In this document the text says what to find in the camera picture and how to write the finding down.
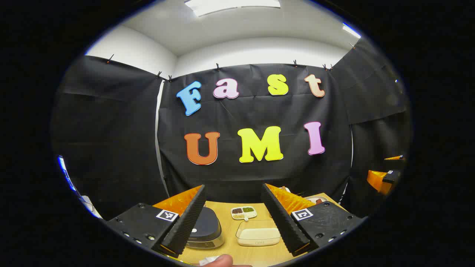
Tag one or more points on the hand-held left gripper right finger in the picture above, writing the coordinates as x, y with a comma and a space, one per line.
282, 222

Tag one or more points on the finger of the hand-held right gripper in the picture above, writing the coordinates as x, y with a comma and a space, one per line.
397, 158
376, 180

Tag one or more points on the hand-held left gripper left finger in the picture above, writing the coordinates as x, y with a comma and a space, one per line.
185, 222

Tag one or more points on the dark lidded rice cooker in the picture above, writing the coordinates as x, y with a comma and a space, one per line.
206, 224

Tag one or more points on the clear box of rice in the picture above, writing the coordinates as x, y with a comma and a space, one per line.
258, 235

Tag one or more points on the divided tray of grains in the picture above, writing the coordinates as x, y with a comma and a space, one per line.
243, 212

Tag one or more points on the white plate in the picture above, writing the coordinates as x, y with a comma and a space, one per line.
315, 199

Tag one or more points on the white tissue wad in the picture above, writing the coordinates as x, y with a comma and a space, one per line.
207, 260

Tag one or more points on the black backdrop cloth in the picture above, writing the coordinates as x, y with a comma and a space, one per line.
111, 129

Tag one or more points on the small ceiling light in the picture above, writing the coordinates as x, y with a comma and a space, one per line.
350, 30

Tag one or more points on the large ceiling light panel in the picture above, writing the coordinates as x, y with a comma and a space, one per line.
230, 5

